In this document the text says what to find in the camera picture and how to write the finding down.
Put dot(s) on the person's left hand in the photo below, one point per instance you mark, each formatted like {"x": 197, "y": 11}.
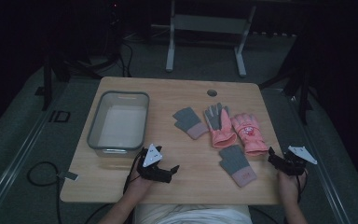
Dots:
{"x": 138, "y": 186}

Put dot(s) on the pink ski glove with print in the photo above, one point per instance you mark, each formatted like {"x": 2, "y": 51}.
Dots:
{"x": 248, "y": 133}

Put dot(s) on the black metal stand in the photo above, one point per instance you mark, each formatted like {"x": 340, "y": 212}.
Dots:
{"x": 47, "y": 81}
{"x": 304, "y": 77}

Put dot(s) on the grey plastic bin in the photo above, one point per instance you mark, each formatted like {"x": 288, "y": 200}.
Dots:
{"x": 121, "y": 124}

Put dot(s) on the grey knit glove pink cuff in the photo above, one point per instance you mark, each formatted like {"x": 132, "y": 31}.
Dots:
{"x": 188, "y": 121}
{"x": 236, "y": 165}

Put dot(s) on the pink ski glove grey palm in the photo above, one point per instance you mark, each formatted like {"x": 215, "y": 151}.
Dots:
{"x": 220, "y": 130}

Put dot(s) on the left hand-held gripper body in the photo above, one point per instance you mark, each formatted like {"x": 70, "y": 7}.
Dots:
{"x": 150, "y": 157}

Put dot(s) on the person's white clothing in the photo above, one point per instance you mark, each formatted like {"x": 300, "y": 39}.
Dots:
{"x": 192, "y": 214}

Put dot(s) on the person's right hand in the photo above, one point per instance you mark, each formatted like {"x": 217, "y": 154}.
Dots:
{"x": 290, "y": 188}

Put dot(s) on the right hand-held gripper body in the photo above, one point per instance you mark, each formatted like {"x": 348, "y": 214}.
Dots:
{"x": 292, "y": 163}

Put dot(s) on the white metal desk frame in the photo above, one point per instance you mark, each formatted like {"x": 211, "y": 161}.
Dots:
{"x": 205, "y": 24}

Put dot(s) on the metal floor rail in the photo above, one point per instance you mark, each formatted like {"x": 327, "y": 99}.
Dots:
{"x": 12, "y": 166}
{"x": 320, "y": 168}

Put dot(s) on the grey tape tag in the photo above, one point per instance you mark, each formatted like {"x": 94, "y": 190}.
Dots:
{"x": 70, "y": 176}

